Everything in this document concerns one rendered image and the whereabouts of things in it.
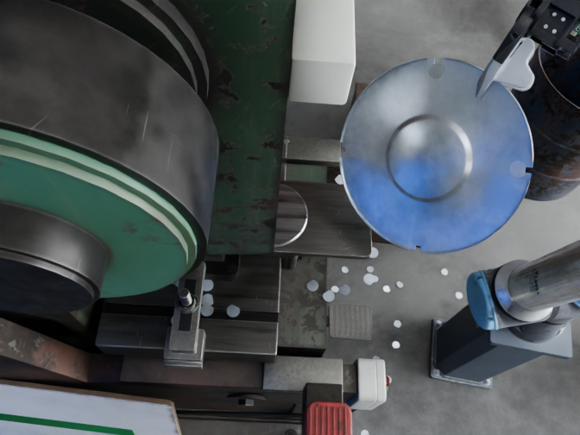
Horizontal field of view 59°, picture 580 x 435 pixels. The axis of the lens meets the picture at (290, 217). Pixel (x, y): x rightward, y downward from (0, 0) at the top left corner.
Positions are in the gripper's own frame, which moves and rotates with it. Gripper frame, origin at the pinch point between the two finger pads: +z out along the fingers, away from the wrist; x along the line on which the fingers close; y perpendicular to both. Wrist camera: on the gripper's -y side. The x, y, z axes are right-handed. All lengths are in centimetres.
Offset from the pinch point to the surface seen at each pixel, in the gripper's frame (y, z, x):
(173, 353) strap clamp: -13, 57, -14
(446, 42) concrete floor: -40, -12, 160
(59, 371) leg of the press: -27, 72, -20
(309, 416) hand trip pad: 9, 51, -12
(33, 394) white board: -32, 85, -16
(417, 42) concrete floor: -49, -6, 154
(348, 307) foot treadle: 0, 66, 58
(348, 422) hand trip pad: 14, 49, -9
